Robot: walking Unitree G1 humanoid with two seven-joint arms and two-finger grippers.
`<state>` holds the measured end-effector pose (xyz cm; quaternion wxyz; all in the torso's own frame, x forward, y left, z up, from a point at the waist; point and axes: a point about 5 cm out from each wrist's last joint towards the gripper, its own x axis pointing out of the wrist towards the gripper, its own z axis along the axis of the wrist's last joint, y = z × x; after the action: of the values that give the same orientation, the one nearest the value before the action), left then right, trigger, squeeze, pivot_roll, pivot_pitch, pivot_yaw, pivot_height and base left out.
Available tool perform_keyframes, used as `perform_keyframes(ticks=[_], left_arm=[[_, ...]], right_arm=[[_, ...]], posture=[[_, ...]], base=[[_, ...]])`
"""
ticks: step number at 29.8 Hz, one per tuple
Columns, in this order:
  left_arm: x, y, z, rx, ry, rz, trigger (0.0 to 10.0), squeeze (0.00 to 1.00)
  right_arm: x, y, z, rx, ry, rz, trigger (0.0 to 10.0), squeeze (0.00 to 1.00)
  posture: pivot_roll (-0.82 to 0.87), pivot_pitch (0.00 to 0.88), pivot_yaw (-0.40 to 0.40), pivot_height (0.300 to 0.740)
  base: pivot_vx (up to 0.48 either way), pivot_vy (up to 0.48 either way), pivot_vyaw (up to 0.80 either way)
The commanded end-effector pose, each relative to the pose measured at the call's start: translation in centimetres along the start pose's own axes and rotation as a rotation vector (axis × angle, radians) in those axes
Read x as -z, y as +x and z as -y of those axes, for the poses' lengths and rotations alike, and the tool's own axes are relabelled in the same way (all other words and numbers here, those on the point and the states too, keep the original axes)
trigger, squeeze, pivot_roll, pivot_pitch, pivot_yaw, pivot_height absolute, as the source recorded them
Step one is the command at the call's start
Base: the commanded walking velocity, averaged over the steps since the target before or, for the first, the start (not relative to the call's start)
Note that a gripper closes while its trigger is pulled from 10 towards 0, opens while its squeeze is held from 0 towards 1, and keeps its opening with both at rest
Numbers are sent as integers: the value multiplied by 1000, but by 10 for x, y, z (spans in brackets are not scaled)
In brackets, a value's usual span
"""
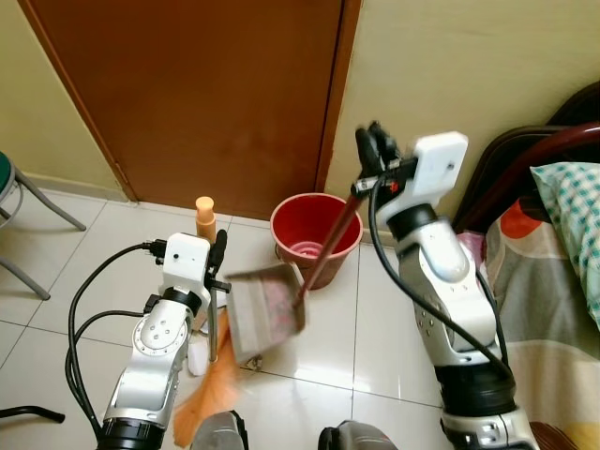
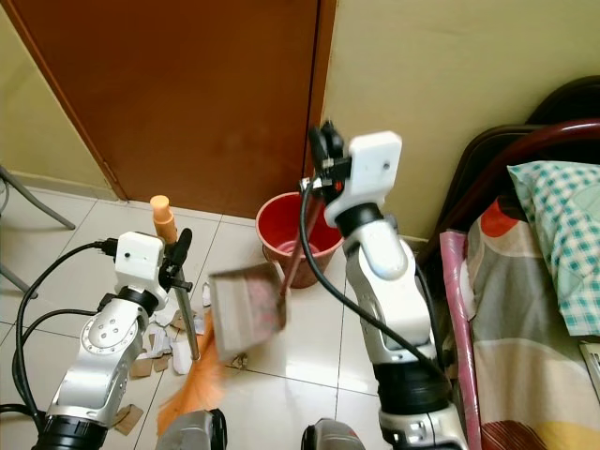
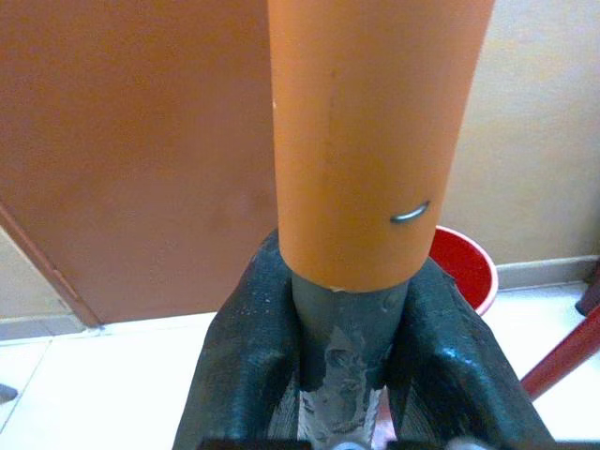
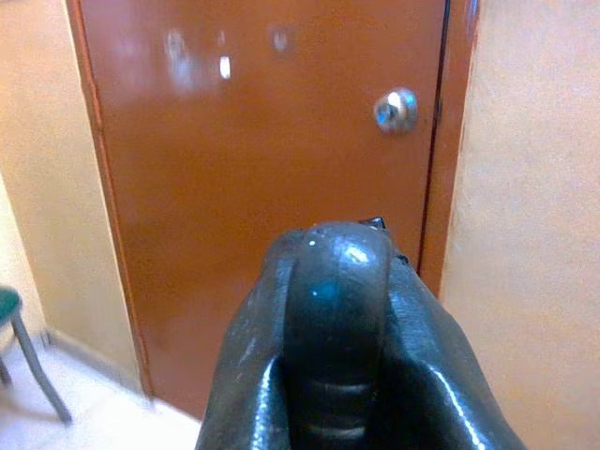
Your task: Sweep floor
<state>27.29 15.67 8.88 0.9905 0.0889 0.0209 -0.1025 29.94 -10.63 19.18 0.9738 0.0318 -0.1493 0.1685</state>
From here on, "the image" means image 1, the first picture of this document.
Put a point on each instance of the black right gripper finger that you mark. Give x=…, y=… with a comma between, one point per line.
x=367, y=155
x=386, y=145

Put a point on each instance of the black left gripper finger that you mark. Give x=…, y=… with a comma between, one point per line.
x=220, y=253

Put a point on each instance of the orange bristle broom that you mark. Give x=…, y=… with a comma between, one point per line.
x=202, y=398

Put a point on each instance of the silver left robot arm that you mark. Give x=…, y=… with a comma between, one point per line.
x=155, y=347

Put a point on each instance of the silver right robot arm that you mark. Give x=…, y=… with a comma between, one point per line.
x=450, y=272

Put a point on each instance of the white paper scrap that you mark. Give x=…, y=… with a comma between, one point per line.
x=197, y=358

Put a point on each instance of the red plastic bucket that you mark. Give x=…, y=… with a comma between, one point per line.
x=314, y=234

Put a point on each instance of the dark red bed headboard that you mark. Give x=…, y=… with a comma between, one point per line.
x=525, y=155

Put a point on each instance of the grey robot left leg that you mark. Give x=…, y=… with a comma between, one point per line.
x=220, y=433

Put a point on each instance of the grey robot leg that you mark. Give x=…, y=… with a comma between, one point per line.
x=220, y=433
x=361, y=439

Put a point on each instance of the brown wooden door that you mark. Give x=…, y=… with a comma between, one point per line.
x=187, y=94

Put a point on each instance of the green checked pillow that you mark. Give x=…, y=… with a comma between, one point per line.
x=577, y=225

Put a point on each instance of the grey robot right leg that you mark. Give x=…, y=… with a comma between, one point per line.
x=361, y=439

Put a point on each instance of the black chair base leg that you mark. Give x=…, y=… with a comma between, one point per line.
x=33, y=411

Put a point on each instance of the bed with patterned sheet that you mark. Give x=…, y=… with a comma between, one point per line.
x=544, y=356

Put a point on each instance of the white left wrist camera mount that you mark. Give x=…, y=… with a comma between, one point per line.
x=185, y=262

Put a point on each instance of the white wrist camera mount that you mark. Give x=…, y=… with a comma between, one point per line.
x=439, y=169
x=185, y=262

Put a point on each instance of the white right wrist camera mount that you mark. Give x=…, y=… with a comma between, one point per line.
x=439, y=169

